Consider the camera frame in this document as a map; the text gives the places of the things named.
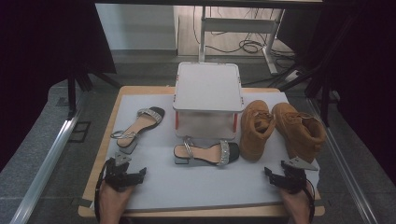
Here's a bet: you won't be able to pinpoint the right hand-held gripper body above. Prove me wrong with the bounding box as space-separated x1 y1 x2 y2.
276 156 319 194

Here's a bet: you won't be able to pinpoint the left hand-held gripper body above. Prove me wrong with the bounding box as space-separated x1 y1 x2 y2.
103 151 140 193

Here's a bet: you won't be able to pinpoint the tan suede boot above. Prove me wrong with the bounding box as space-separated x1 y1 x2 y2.
238 99 277 162
271 102 328 165

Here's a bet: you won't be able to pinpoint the silver strap heeled sandal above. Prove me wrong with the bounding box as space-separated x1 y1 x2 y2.
173 135 241 167
110 105 166 156

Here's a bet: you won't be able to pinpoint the white two-tier shoe rack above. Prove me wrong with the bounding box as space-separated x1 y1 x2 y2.
172 61 245 141

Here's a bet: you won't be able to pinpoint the person's right hand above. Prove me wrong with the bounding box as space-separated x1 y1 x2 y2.
278 182 315 218

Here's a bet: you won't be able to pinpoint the white table mat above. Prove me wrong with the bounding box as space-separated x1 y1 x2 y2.
90 91 321 213

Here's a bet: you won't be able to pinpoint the black metal stand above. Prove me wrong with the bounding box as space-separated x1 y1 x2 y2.
279 15 359 127
66 66 122 119

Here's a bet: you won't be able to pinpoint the white power strip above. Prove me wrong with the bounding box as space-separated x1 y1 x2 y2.
284 69 302 82

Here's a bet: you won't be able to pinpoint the black curtain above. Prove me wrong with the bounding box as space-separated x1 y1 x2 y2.
276 0 396 188
0 0 118 172

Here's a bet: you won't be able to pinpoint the dark overhead beam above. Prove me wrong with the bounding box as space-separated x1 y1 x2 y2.
94 0 325 9

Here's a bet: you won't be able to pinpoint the left hand-held gripper cable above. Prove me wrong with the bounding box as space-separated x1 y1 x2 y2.
93 160 108 223

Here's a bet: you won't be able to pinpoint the aluminium rail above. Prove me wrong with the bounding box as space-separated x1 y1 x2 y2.
8 90 90 224
307 97 379 224

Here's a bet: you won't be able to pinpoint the black floor cables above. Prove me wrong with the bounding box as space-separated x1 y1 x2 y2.
192 6 297 63

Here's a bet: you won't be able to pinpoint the white metal desk frame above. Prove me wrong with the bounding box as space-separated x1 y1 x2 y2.
198 6 286 76

